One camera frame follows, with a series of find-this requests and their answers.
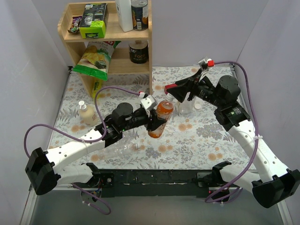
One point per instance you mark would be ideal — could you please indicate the clear bottle lying flat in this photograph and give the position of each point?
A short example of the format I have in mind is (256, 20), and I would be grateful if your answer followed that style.
(124, 146)

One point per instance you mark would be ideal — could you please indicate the green black box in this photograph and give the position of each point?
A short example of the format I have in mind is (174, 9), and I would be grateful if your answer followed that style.
(94, 21)

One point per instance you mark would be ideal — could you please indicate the aluminium table edge rail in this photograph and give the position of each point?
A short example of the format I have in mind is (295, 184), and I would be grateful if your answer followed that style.
(47, 204)

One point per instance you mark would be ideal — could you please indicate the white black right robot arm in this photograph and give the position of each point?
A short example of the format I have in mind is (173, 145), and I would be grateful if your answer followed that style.
(274, 181)

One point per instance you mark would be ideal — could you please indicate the orange juice bottle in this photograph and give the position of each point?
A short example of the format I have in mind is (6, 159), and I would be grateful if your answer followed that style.
(164, 110)

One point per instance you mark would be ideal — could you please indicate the green cassava chips bag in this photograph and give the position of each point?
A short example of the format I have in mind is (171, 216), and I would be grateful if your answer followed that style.
(96, 59)

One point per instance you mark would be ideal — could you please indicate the red toothpaste box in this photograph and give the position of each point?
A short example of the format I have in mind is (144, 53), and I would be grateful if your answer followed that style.
(168, 87)

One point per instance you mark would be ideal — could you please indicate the black label jar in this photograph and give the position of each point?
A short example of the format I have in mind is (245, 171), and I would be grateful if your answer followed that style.
(138, 51)

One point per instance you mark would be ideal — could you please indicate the white bottle cap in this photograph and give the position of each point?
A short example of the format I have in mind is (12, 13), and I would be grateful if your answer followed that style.
(197, 106)

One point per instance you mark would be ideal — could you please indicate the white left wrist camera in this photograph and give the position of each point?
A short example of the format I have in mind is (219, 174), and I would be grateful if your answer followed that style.
(148, 102)

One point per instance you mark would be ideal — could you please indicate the beige soap pump bottle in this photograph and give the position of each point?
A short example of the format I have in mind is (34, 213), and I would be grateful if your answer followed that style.
(87, 114)

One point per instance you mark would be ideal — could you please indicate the tin can orange label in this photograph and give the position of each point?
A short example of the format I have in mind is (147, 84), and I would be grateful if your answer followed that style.
(140, 14)

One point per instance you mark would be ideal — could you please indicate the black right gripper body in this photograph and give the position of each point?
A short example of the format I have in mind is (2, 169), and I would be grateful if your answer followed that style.
(191, 87)

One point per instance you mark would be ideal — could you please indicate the yellow green snack packet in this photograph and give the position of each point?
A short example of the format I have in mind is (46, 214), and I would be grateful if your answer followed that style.
(98, 83)

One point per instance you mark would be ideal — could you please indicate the purple candy packet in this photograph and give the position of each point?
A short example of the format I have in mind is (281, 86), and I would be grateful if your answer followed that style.
(74, 28)

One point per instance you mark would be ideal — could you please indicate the clear plastic bottle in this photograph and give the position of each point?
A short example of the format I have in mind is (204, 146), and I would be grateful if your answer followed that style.
(186, 107)

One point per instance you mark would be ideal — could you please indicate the white orange-bottle cap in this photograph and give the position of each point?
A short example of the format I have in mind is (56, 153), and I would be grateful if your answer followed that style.
(169, 97)

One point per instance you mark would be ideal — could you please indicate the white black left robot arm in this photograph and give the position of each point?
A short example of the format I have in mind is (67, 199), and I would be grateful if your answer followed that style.
(48, 168)

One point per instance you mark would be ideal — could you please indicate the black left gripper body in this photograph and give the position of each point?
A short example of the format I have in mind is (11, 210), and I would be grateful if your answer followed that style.
(151, 119)

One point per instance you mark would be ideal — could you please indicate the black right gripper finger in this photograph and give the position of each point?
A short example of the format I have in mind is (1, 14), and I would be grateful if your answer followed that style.
(191, 78)
(179, 92)

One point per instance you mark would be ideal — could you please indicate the white carton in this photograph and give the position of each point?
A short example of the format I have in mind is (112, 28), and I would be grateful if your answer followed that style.
(124, 13)

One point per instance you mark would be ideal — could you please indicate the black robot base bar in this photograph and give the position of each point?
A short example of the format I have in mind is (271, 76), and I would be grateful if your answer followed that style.
(150, 182)

